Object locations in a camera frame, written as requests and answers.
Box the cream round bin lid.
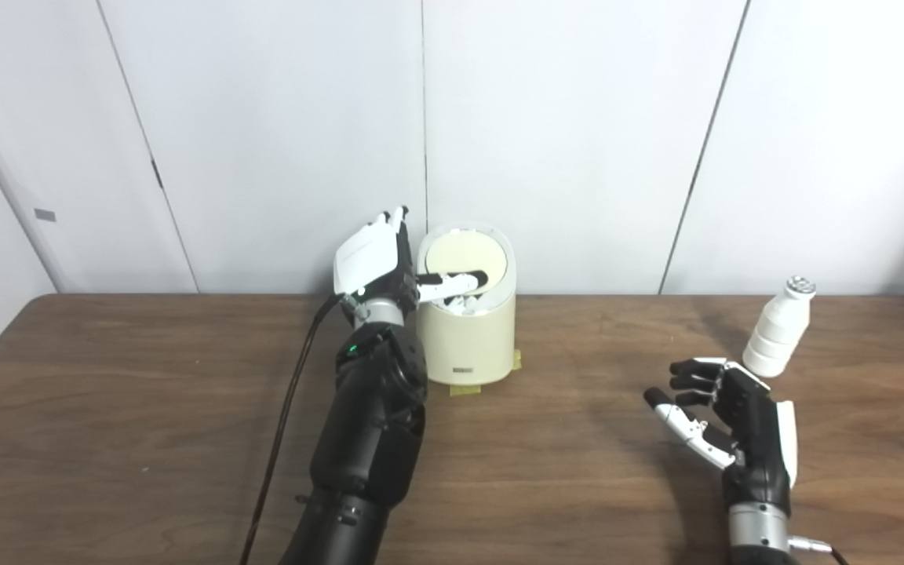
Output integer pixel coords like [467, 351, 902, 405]
[425, 232, 509, 297]

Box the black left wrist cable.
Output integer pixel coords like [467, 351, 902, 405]
[240, 292, 343, 565]

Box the cream-colored bin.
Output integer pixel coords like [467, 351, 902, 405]
[415, 224, 517, 386]

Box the small white plastic bottle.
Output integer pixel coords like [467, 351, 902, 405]
[742, 276, 817, 377]

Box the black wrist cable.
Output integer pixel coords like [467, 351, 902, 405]
[786, 535, 849, 565]
[240, 292, 343, 565]

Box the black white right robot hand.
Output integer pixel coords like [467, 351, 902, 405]
[643, 357, 799, 511]

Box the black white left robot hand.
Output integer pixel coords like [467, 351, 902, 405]
[333, 206, 489, 319]

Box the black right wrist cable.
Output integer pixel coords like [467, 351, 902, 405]
[786, 535, 849, 565]

